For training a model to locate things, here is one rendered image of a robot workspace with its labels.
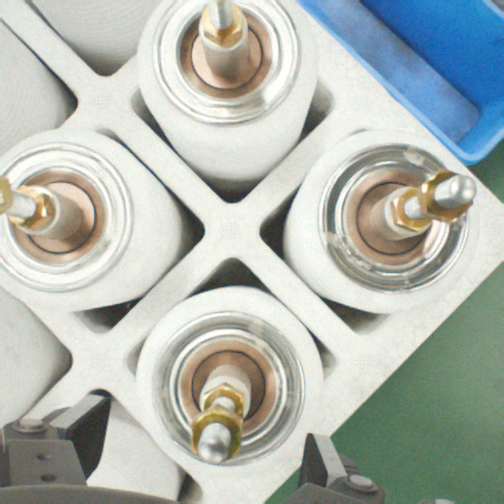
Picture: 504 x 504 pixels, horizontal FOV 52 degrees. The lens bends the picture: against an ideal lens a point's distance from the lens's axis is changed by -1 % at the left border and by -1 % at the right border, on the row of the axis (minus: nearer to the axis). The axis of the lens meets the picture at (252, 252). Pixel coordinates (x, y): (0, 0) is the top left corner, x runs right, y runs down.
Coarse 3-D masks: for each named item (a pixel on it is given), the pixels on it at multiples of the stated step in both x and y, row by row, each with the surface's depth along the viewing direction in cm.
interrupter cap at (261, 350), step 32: (192, 320) 26; (224, 320) 26; (256, 320) 25; (160, 352) 25; (192, 352) 25; (224, 352) 26; (256, 352) 26; (288, 352) 25; (160, 384) 25; (192, 384) 26; (256, 384) 26; (288, 384) 25; (160, 416) 25; (192, 416) 25; (256, 416) 25; (288, 416) 25; (256, 448) 25
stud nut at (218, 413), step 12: (216, 408) 18; (192, 420) 18; (204, 420) 18; (216, 420) 18; (228, 420) 18; (240, 420) 18; (192, 432) 18; (240, 432) 18; (192, 444) 18; (240, 444) 18; (228, 456) 18
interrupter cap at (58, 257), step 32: (32, 160) 26; (64, 160) 26; (96, 160) 26; (64, 192) 26; (96, 192) 26; (128, 192) 26; (0, 224) 26; (96, 224) 26; (128, 224) 26; (0, 256) 26; (32, 256) 26; (64, 256) 26; (96, 256) 26; (32, 288) 26; (64, 288) 26
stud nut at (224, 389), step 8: (224, 384) 22; (208, 392) 22; (216, 392) 21; (224, 392) 21; (232, 392) 21; (240, 392) 22; (208, 400) 21; (232, 400) 21; (240, 400) 21; (240, 408) 21; (240, 416) 21
